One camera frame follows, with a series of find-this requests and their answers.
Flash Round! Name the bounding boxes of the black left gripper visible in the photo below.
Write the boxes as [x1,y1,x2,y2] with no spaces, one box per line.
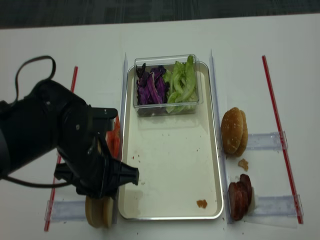
[54,105,139,199]

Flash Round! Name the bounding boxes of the bun slice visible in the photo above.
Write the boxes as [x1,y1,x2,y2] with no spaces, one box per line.
[103,197,114,229]
[85,196,104,228]

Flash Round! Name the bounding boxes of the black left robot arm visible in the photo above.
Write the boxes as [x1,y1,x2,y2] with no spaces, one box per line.
[0,80,139,199]

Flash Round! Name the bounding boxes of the red tomato slices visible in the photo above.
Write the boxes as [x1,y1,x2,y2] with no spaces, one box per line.
[105,115,121,159]

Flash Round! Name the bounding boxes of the green lettuce leaves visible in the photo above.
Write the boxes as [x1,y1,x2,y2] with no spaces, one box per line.
[166,55,199,114]

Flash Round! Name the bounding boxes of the bread crumb on table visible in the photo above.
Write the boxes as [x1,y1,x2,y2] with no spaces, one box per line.
[237,158,249,172]

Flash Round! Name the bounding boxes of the clear holder under patties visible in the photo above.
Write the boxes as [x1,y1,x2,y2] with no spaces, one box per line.
[248,194,304,217]

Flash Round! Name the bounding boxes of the cream metal tray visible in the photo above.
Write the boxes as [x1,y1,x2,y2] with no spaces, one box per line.
[118,62,224,221]

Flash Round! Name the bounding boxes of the brown crumb on tray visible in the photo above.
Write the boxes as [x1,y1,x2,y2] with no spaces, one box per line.
[196,199,208,209]

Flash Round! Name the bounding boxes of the left red strip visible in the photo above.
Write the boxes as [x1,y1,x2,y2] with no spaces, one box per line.
[44,66,78,233]

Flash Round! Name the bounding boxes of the red strip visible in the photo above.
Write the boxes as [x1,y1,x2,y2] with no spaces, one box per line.
[44,66,78,233]
[261,55,304,225]

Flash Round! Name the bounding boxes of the purple cabbage leaves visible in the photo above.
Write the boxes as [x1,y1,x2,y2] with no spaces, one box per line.
[135,63,170,106]

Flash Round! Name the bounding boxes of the clear plastic salad box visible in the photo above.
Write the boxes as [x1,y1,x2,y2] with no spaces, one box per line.
[132,54,203,117]

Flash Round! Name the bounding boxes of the dark sausage patty front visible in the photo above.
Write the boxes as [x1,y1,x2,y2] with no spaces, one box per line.
[228,182,246,221]

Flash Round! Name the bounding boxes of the dark sausage patty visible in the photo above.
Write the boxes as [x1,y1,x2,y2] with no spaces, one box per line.
[228,182,246,221]
[236,181,249,215]
[239,174,252,205]

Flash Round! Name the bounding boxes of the sesame top bun front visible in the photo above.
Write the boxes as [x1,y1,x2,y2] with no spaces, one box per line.
[220,107,244,155]

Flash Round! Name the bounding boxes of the sesame bun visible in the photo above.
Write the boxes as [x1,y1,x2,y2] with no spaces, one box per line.
[234,110,248,157]
[220,107,244,155]

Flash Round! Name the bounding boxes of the sesame top bun rear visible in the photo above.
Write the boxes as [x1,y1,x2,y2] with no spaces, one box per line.
[234,110,248,157]

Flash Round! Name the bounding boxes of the dark sausage patty rear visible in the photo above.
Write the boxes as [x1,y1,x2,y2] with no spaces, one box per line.
[239,174,252,205]

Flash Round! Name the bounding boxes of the dark sausage patty middle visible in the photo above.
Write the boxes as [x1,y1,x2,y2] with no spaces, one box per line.
[236,181,249,215]

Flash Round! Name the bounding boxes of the clear holder under top buns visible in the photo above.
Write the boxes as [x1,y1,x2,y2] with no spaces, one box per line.
[246,131,288,151]

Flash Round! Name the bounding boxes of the right red strip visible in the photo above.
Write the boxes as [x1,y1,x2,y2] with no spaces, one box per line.
[261,55,304,225]

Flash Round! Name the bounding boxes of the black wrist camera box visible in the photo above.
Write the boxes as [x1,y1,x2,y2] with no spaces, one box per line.
[91,107,118,134]

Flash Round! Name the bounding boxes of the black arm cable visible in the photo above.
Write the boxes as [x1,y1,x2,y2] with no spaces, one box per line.
[0,55,68,188]

